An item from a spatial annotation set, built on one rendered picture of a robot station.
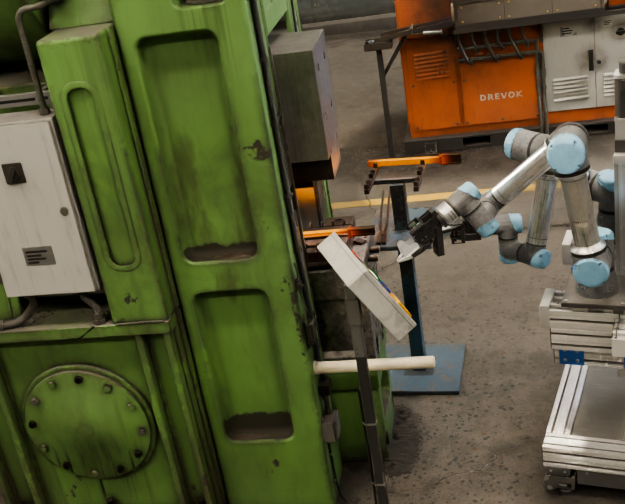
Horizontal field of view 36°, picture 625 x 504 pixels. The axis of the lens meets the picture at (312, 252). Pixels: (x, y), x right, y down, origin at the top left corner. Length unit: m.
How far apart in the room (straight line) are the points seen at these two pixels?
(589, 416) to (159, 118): 2.00
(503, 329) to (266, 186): 2.03
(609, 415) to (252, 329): 1.43
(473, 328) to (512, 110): 2.68
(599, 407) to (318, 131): 1.57
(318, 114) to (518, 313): 2.04
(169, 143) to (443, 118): 4.18
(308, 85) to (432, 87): 3.88
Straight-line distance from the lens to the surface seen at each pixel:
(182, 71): 3.23
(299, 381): 3.59
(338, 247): 3.18
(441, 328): 4.97
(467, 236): 3.70
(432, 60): 7.13
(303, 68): 3.35
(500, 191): 3.40
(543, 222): 3.60
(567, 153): 3.13
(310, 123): 3.41
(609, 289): 3.51
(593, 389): 4.10
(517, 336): 4.86
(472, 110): 7.25
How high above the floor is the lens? 2.54
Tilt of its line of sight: 25 degrees down
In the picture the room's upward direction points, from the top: 10 degrees counter-clockwise
